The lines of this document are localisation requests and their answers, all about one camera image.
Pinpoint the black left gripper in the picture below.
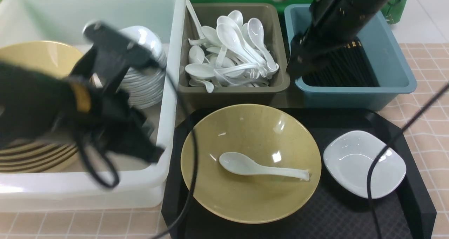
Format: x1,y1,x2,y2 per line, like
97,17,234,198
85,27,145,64
69,20,165,164

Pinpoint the white ceramic soup spoon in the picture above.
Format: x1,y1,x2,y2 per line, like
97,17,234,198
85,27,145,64
219,152,310,181

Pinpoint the yellow noodle bowl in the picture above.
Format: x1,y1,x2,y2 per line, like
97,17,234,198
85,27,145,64
181,104,321,224

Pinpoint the white square sauce dish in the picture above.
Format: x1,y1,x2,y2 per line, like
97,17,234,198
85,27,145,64
323,130,406,199

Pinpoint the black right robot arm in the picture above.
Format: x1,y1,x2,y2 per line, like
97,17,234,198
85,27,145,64
286,0,389,79

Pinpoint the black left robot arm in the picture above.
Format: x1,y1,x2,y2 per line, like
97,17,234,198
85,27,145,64
1,21,167,163

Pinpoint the stack of white dishes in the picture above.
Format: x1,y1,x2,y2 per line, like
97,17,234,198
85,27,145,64
120,25,167,109

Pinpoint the stack of yellow bowls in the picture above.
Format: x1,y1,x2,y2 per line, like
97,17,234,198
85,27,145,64
0,41,83,174

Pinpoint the olive brown plastic bin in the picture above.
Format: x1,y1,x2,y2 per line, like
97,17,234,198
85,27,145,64
179,3,290,108

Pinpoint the large white plastic tub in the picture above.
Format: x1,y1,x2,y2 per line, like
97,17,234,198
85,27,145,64
1,0,186,212

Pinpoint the pile of white spoons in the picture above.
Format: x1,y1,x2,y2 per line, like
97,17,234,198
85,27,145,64
184,0,285,93

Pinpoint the bundle of black chopsticks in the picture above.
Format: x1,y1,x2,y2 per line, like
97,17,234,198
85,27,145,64
302,37,380,87

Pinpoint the teal plastic bin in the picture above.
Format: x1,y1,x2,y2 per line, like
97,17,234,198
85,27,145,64
290,12,417,111

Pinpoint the black plastic serving tray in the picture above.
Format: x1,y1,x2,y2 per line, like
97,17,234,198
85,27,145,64
170,108,437,239

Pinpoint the beige checkered tablecloth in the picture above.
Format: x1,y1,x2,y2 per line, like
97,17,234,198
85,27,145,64
0,42,449,239

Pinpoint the black cable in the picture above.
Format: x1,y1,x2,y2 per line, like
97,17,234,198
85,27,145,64
366,83,449,239

